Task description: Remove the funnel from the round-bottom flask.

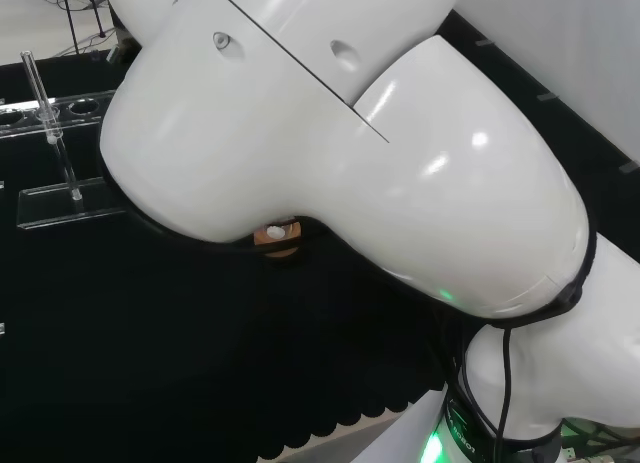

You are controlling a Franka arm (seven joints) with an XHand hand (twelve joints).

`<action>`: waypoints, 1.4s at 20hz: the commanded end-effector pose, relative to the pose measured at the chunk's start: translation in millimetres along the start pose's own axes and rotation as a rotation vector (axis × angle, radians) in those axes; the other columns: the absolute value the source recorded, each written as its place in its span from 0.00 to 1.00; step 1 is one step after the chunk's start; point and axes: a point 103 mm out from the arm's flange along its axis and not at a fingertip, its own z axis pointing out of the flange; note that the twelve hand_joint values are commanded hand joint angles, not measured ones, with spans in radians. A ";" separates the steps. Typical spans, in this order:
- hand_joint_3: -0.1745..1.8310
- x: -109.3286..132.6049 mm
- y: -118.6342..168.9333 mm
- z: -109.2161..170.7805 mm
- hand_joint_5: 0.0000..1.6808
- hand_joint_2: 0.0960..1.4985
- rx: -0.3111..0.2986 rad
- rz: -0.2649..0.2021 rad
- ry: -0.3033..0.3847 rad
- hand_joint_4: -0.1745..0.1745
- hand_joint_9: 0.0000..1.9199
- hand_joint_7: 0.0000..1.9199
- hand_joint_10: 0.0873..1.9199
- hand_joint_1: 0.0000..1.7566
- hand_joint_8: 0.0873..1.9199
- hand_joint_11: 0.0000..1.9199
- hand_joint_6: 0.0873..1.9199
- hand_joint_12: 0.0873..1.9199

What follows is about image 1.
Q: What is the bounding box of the clear funnel stand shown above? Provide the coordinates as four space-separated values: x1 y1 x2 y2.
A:
0 49 127 230

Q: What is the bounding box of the black cloth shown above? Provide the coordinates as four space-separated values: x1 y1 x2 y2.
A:
0 7 640 463

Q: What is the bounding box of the black tripod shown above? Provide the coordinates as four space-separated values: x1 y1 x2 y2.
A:
55 0 117 40

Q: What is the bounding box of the cork ring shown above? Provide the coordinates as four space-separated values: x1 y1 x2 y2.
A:
252 219 303 261

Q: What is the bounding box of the black cable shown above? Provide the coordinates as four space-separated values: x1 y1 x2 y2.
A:
447 312 514 447

